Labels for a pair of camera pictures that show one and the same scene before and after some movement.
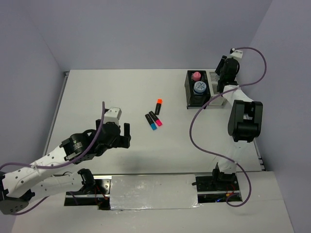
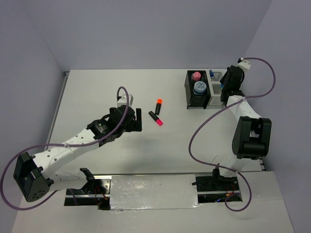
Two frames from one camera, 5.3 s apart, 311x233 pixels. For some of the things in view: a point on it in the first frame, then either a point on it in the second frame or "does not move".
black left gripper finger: x=127 y=129 -> x=138 y=114
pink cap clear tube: x=196 y=76 does not move
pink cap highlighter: x=156 y=120 does not move
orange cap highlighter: x=159 y=101 does not move
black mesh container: x=193 y=101 does not move
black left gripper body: x=100 y=151 -> x=119 y=131
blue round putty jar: x=199 y=87 does not move
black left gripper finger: x=123 y=141 -> x=134 y=125
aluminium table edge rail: x=61 y=91 does not move
